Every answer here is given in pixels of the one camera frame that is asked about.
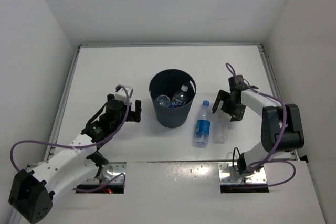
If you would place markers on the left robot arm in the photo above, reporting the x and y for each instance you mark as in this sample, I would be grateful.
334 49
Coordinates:
33 193

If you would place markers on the dark grey waste bin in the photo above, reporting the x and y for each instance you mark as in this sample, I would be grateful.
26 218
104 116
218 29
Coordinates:
167 82

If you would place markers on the dark-label bottle in bin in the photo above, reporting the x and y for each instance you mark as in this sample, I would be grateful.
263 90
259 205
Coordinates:
180 97

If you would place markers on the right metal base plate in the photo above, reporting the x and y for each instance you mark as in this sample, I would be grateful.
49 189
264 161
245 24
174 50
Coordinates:
230 177

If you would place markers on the metal base plate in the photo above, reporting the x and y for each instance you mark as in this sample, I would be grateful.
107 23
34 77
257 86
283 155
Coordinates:
112 173
230 177

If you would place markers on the small blue-label plastic bottle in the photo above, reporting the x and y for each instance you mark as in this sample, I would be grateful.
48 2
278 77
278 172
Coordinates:
163 100

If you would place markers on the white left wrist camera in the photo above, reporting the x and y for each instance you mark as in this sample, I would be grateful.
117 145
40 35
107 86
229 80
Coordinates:
121 91

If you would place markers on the blue-cap blue-label water bottle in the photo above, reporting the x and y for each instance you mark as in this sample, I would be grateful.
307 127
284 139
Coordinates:
202 127

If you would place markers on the left aluminium frame rail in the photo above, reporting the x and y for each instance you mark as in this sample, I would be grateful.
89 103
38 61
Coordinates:
33 78

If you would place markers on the clear unlabelled plastic bottle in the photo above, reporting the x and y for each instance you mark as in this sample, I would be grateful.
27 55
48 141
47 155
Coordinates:
219 132

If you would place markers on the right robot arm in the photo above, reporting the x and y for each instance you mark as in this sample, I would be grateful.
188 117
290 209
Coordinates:
281 127

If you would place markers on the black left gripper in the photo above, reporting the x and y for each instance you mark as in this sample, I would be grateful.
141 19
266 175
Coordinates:
134 116

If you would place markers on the aluminium table edge rail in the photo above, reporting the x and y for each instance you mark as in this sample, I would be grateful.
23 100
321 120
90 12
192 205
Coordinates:
293 155

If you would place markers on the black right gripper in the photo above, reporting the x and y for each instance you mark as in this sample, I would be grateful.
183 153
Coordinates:
222 96

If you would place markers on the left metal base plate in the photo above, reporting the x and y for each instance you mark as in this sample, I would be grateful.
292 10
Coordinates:
112 173

